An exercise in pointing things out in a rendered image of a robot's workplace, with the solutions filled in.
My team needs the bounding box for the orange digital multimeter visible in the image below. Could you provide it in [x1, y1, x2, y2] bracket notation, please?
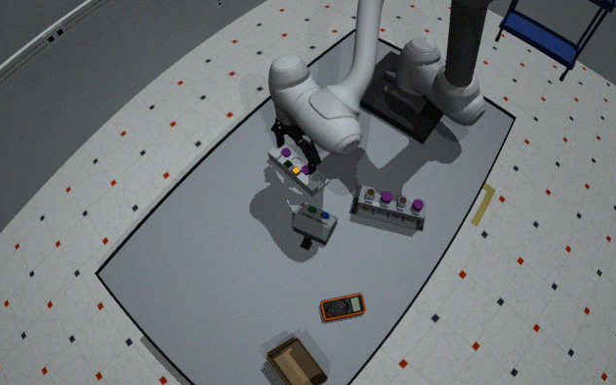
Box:
[320, 294, 366, 321]

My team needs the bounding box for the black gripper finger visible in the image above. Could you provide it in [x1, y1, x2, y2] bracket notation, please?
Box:
[271, 118, 285, 148]
[291, 135, 321, 175]

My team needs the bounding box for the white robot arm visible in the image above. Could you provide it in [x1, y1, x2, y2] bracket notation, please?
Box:
[268, 0, 493, 155]

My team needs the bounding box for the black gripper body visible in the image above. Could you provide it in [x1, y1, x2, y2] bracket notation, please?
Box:
[280, 122, 305, 141]

